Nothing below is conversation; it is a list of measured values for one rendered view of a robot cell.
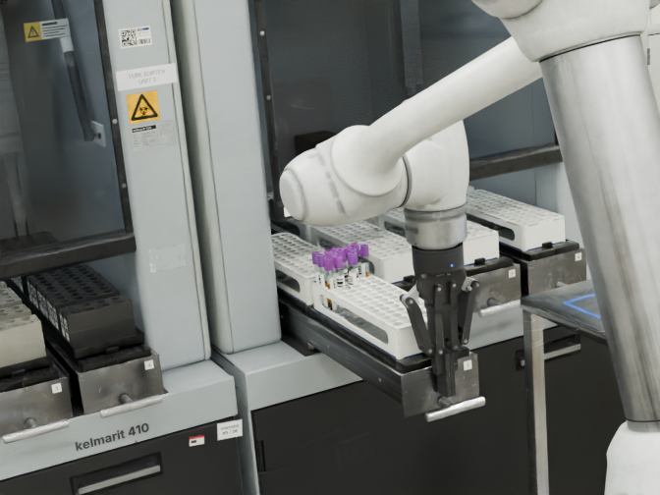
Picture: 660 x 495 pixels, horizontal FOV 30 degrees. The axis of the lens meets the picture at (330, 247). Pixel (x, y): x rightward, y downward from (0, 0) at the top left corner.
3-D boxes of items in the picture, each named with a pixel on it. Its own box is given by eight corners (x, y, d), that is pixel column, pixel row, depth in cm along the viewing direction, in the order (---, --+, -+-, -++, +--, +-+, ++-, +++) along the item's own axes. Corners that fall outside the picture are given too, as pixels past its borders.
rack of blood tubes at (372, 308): (313, 315, 212) (309, 281, 210) (363, 302, 216) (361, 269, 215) (399, 367, 186) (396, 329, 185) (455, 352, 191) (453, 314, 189)
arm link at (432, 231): (391, 204, 179) (394, 244, 181) (423, 216, 171) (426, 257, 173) (444, 192, 183) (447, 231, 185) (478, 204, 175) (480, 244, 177)
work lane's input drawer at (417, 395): (230, 302, 244) (225, 258, 241) (293, 287, 250) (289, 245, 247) (417, 429, 181) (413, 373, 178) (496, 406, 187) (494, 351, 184)
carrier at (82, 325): (134, 331, 207) (129, 297, 205) (137, 334, 205) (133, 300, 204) (66, 347, 202) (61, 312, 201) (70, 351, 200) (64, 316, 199)
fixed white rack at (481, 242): (377, 240, 253) (375, 211, 251) (419, 231, 257) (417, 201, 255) (456, 274, 227) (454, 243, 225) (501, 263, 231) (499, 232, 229)
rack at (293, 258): (243, 272, 240) (239, 241, 238) (289, 261, 244) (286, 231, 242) (308, 312, 214) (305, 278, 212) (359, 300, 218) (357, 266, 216)
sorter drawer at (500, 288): (300, 238, 284) (296, 199, 282) (352, 226, 290) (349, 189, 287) (472, 323, 221) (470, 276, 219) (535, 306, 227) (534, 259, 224)
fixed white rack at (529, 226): (441, 226, 259) (439, 197, 257) (481, 216, 263) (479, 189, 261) (523, 257, 233) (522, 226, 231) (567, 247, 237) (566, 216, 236)
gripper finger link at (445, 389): (449, 353, 182) (445, 354, 182) (452, 397, 184) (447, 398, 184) (438, 347, 185) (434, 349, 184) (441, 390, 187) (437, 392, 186)
